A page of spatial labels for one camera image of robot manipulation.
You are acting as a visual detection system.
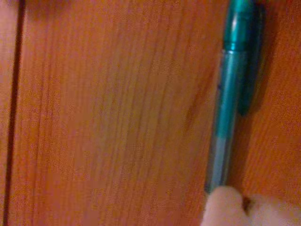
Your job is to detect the teal ballpoint pen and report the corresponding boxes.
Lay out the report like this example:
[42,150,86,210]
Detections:
[204,0,265,194]

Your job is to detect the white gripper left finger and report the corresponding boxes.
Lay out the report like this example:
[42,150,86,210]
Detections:
[202,186,253,226]

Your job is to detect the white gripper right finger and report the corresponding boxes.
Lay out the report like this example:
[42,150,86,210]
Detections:
[246,194,301,226]

